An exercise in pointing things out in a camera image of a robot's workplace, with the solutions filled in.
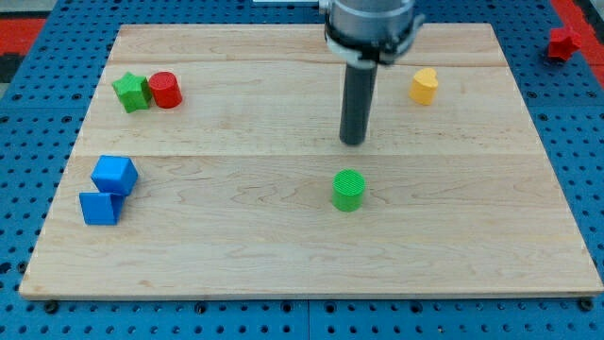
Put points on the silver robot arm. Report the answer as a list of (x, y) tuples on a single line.
[(366, 33)]

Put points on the green cylinder block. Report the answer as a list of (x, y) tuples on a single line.
[(347, 190)]

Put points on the light wooden board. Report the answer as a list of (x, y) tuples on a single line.
[(234, 194)]

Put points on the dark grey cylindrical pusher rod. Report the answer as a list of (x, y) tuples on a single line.
[(359, 85)]

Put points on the yellow heart block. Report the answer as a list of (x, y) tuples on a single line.
[(424, 86)]

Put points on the red cylinder block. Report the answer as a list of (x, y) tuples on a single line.
[(165, 90)]

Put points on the green star block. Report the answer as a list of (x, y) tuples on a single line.
[(133, 92)]

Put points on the blue cube block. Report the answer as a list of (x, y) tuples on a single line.
[(113, 174)]

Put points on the blue wedge block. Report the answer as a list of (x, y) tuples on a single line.
[(101, 208)]

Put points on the red star block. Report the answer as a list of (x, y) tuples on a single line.
[(563, 43)]

